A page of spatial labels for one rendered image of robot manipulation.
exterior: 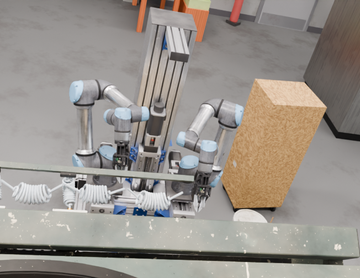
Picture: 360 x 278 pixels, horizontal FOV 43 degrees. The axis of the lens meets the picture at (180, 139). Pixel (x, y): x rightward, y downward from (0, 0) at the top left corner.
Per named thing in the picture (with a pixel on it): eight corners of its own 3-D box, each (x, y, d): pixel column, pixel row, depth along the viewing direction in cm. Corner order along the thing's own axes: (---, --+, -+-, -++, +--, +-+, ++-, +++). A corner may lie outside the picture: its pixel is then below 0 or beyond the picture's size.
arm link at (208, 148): (218, 141, 227) (216, 143, 219) (215, 162, 228) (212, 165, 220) (202, 138, 228) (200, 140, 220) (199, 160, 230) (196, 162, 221)
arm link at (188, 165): (180, 166, 290) (185, 150, 283) (200, 175, 288) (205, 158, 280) (174, 177, 281) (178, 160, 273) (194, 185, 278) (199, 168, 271)
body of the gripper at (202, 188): (195, 197, 221) (199, 172, 219) (191, 192, 229) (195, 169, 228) (210, 198, 222) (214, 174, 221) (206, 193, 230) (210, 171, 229)
